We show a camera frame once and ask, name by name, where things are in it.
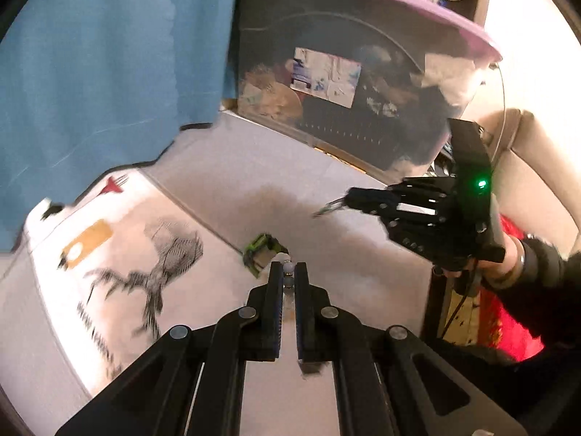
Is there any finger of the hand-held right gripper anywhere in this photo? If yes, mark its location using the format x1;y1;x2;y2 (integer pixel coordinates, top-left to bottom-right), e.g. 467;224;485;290
352;204;474;273
347;176;458;210

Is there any person's right forearm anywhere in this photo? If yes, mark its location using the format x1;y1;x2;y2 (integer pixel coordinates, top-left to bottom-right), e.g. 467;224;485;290
492;235;581;342

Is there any white deer print table runner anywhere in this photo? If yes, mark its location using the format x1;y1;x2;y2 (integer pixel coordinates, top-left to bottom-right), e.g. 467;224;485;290
23;163;291;401

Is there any dark storage box purple lid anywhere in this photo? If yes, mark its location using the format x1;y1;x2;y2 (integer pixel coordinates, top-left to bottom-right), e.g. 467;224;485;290
222;0;504;188

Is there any grey table cloth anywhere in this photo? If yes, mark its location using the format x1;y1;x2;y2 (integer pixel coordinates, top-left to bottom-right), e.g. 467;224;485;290
0;109;437;436

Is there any person's right hand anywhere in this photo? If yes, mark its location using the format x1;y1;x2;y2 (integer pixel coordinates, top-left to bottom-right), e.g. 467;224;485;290
476;215;525;290

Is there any red patterned cloth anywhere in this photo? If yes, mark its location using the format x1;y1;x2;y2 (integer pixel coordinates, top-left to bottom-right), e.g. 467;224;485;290
478;217;545;363

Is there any green and black watch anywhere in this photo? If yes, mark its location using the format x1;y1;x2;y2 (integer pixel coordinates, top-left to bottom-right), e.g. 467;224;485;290
243;233;289;279

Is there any blue curtain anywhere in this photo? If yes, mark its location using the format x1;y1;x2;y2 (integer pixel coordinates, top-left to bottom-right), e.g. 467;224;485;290
0;0;241;254

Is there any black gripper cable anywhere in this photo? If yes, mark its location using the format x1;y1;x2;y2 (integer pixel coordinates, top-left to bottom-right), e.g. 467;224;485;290
442;261;479;343

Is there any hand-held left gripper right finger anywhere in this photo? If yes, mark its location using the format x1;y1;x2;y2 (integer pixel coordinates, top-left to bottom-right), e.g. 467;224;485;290
294;262;529;436

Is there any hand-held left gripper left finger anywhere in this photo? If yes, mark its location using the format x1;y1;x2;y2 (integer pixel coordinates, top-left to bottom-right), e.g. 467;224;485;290
54;261;289;436

